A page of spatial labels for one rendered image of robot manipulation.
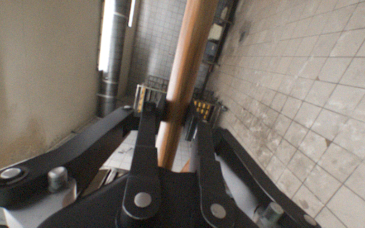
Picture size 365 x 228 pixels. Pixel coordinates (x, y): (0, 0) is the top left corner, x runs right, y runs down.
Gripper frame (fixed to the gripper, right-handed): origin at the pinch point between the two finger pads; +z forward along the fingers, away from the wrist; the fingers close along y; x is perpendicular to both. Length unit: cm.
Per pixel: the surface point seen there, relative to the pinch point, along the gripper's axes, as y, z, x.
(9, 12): -139, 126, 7
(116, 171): -47, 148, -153
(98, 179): -61, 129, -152
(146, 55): -99, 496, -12
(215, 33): 83, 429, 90
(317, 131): 121, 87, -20
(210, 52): 84, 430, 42
